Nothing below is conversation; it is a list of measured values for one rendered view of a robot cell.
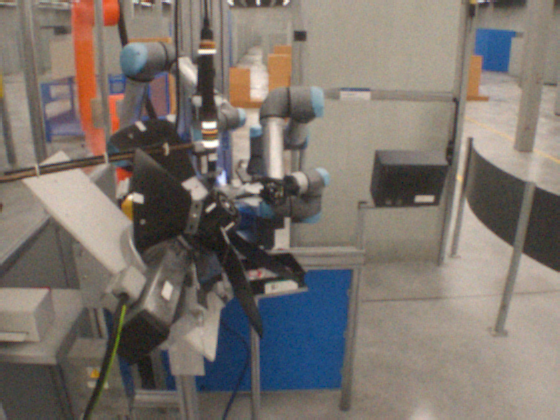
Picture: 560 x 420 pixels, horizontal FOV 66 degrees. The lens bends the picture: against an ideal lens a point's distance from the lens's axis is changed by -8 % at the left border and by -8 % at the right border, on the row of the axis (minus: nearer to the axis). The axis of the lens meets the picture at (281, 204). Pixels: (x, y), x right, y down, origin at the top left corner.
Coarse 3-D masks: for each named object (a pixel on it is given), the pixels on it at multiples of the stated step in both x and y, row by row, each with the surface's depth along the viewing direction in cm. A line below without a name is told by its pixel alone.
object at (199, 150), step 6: (198, 144) 126; (204, 144) 127; (192, 150) 128; (198, 150) 127; (204, 150) 128; (198, 156) 127; (204, 156) 129; (198, 162) 130; (204, 162) 129; (198, 168) 131; (204, 168) 130; (222, 168) 134; (204, 174) 130; (210, 174) 130; (216, 174) 130; (222, 174) 132
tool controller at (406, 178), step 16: (384, 160) 167; (400, 160) 167; (416, 160) 168; (432, 160) 168; (384, 176) 167; (400, 176) 168; (416, 176) 168; (432, 176) 168; (384, 192) 172; (400, 192) 172; (416, 192) 172; (432, 192) 172
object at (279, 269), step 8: (248, 240) 134; (240, 248) 139; (248, 248) 137; (256, 248) 134; (248, 256) 144; (256, 256) 140; (264, 256) 137; (264, 264) 145; (272, 264) 140; (280, 264) 135; (280, 272) 144; (288, 272) 136; (296, 280) 138
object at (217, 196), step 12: (216, 192) 126; (204, 204) 123; (216, 204) 121; (204, 216) 122; (216, 216) 121; (228, 216) 122; (240, 216) 129; (204, 228) 123; (216, 228) 123; (192, 240) 122; (204, 240) 126; (204, 252) 125
